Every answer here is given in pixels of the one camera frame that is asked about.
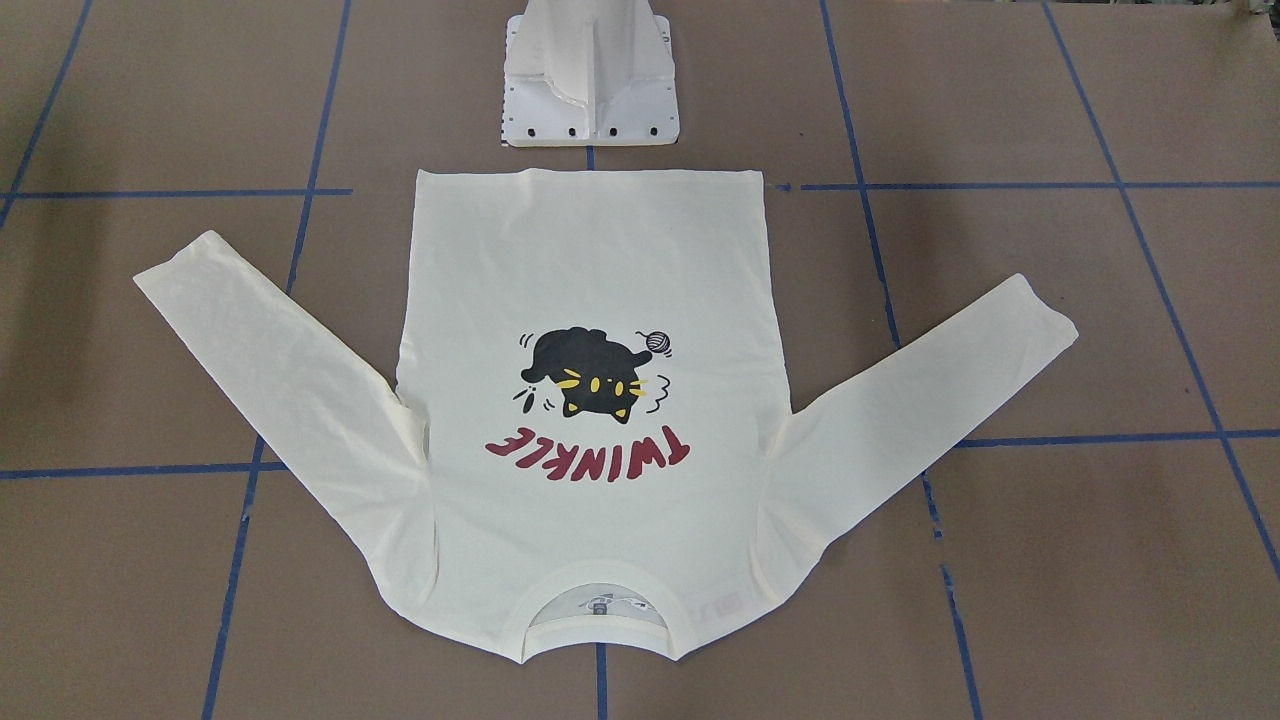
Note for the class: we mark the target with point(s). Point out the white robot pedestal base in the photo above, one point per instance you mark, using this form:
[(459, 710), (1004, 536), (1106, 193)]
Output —
[(589, 73)]

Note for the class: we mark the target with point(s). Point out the cream long-sleeve cat shirt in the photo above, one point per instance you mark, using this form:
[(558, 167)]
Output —
[(591, 437)]

